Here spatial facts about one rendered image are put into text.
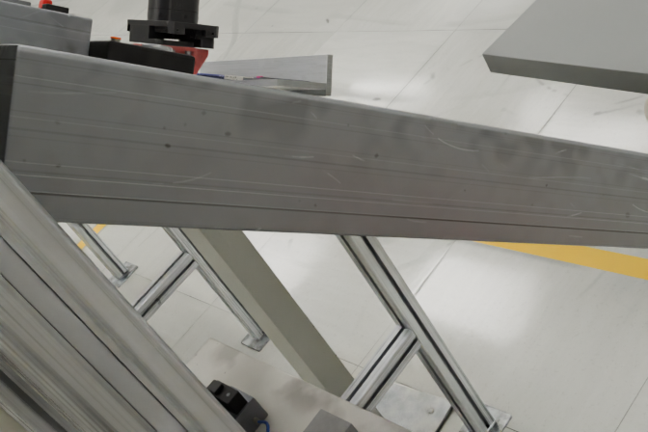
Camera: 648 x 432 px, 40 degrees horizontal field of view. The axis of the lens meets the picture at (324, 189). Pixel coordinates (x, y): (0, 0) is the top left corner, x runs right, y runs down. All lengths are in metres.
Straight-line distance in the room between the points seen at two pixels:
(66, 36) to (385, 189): 0.33
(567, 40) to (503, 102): 1.08
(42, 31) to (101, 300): 0.39
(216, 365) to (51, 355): 0.90
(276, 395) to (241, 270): 0.43
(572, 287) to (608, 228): 1.32
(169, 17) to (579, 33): 0.68
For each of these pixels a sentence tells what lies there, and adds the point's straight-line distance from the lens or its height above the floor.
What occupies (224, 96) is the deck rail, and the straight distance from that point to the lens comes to 0.37.
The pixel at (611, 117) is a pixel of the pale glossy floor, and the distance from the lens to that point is 2.28.
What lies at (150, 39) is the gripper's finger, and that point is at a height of 1.02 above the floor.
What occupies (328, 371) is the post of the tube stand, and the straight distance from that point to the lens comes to 1.67.
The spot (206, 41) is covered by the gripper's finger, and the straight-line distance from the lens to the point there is 1.03.
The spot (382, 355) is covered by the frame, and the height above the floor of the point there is 0.32.
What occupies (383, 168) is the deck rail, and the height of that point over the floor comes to 1.09.
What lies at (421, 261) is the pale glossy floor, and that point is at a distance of 2.14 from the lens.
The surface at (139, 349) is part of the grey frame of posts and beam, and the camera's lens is 0.32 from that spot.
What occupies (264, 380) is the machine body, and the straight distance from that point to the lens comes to 1.13.
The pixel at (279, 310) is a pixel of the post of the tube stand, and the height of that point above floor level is 0.41.
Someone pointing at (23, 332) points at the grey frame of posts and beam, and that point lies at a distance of 0.30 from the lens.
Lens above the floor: 1.32
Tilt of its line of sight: 31 degrees down
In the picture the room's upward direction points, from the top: 34 degrees counter-clockwise
